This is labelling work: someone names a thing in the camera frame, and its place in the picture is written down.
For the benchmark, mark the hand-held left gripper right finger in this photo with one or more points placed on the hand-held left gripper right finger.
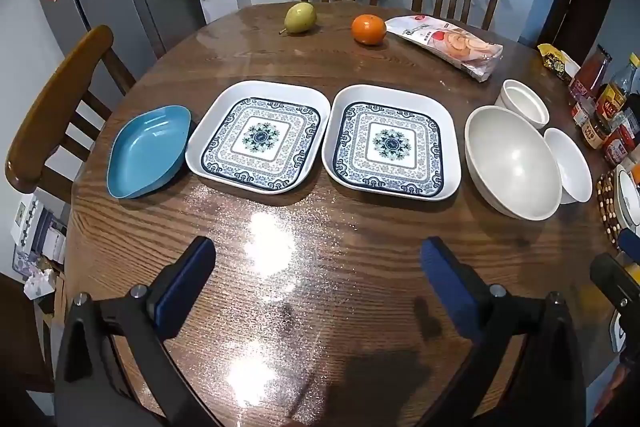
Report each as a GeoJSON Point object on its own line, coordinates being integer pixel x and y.
{"type": "Point", "coordinates": [447, 282]}

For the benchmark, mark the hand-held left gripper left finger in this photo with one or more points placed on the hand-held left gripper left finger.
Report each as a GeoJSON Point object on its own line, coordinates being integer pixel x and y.
{"type": "Point", "coordinates": [186, 284]}

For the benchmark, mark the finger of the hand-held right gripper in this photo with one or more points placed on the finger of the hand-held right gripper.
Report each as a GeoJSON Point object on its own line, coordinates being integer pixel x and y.
{"type": "Point", "coordinates": [612, 278]}
{"type": "Point", "coordinates": [630, 240]}

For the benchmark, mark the small white bowl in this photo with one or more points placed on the small white bowl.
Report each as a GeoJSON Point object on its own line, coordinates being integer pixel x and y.
{"type": "Point", "coordinates": [572, 167]}

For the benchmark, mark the large white bowl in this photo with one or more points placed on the large white bowl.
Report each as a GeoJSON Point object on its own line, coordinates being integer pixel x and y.
{"type": "Point", "coordinates": [510, 162]}

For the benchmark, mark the blue oval dish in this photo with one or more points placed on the blue oval dish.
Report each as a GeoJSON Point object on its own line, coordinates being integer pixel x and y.
{"type": "Point", "coordinates": [145, 152]}

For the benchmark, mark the square blue patterned plate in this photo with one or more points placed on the square blue patterned plate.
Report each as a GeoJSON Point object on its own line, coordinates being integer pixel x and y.
{"type": "Point", "coordinates": [390, 142]}
{"type": "Point", "coordinates": [260, 137]}

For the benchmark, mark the white straight-sided ramekin bowl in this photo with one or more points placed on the white straight-sided ramekin bowl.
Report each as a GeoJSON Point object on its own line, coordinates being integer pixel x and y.
{"type": "Point", "coordinates": [525, 99]}

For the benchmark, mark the wooden beaded trivet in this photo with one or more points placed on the wooden beaded trivet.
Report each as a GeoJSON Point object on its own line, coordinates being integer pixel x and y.
{"type": "Point", "coordinates": [606, 207]}

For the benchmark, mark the white pot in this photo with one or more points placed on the white pot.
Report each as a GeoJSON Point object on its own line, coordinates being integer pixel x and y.
{"type": "Point", "coordinates": [627, 197]}

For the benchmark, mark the red chili sauce jar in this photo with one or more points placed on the red chili sauce jar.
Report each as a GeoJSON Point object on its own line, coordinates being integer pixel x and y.
{"type": "Point", "coordinates": [617, 148]}

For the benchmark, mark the black lid brown sauce jar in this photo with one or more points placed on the black lid brown sauce jar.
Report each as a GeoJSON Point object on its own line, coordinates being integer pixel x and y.
{"type": "Point", "coordinates": [596, 134]}

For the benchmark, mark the white lid red label jar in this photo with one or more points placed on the white lid red label jar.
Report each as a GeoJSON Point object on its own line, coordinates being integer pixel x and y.
{"type": "Point", "coordinates": [582, 113]}

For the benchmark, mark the yellow label vinegar bottle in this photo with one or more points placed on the yellow label vinegar bottle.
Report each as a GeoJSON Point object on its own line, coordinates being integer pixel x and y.
{"type": "Point", "coordinates": [611, 102]}

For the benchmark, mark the yellow snack packet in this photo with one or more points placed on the yellow snack packet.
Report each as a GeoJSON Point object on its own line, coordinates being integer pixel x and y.
{"type": "Point", "coordinates": [555, 59]}

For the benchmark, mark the wooden chair with curved backrest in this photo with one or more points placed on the wooden chair with curved backrest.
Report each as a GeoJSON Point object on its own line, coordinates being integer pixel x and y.
{"type": "Point", "coordinates": [55, 97]}

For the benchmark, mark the white cake roll snack bag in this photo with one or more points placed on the white cake roll snack bag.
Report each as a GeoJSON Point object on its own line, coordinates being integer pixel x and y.
{"type": "Point", "coordinates": [450, 42]}

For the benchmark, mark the orange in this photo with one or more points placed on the orange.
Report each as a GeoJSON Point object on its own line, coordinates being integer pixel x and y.
{"type": "Point", "coordinates": [369, 29]}

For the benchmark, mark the green pear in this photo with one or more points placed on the green pear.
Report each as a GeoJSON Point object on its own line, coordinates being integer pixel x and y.
{"type": "Point", "coordinates": [301, 18]}

